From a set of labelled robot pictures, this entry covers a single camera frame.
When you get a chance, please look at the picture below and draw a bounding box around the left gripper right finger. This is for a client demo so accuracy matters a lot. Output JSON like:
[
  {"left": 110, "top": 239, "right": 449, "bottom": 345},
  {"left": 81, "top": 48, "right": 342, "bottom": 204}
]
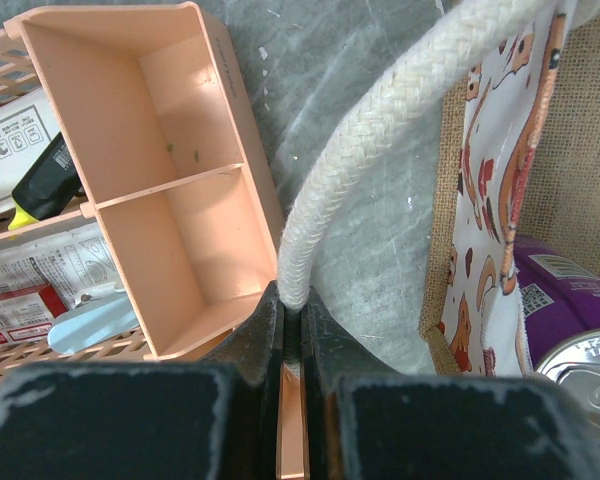
[{"left": 300, "top": 293, "right": 600, "bottom": 479}]

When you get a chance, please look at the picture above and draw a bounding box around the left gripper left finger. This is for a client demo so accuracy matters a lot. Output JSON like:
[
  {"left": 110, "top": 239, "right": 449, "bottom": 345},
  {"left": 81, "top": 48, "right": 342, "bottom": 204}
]
[{"left": 0, "top": 284, "right": 284, "bottom": 479}]

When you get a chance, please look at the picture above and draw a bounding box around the printed canvas burlap bag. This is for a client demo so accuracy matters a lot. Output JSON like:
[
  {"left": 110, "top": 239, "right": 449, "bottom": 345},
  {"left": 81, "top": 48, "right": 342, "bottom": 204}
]
[{"left": 277, "top": 1, "right": 600, "bottom": 377}]

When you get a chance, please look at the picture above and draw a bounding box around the light blue plastic clip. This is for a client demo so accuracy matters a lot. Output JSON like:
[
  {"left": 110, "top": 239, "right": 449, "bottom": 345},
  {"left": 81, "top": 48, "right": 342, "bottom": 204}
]
[{"left": 47, "top": 292, "right": 139, "bottom": 355}]

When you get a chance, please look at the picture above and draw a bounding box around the white printed sachet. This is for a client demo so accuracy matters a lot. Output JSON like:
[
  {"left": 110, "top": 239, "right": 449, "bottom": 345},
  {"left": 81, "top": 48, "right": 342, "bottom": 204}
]
[{"left": 0, "top": 223, "right": 119, "bottom": 307}]

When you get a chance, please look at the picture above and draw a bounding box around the red white printed box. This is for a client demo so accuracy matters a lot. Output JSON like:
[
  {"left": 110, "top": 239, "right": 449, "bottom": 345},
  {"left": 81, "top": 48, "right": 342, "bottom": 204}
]
[{"left": 0, "top": 284, "right": 69, "bottom": 347}]

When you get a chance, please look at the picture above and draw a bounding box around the near purple soda can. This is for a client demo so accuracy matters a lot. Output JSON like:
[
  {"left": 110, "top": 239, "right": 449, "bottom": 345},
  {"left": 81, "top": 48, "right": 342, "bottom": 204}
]
[{"left": 514, "top": 236, "right": 600, "bottom": 444}]

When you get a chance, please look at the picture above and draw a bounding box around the black yellow highlighter pen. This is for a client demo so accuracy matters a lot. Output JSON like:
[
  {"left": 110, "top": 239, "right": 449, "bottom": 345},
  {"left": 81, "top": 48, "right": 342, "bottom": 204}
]
[{"left": 8, "top": 133, "right": 82, "bottom": 231}]

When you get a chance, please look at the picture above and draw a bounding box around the orange plastic desk organizer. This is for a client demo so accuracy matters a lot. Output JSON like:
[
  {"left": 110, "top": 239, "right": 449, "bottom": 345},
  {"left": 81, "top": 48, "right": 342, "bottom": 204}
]
[{"left": 0, "top": 2, "right": 306, "bottom": 479}]

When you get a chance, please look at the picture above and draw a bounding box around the white printed packet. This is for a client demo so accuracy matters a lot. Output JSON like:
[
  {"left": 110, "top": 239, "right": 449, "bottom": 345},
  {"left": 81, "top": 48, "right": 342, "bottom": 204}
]
[{"left": 0, "top": 88, "right": 60, "bottom": 214}]

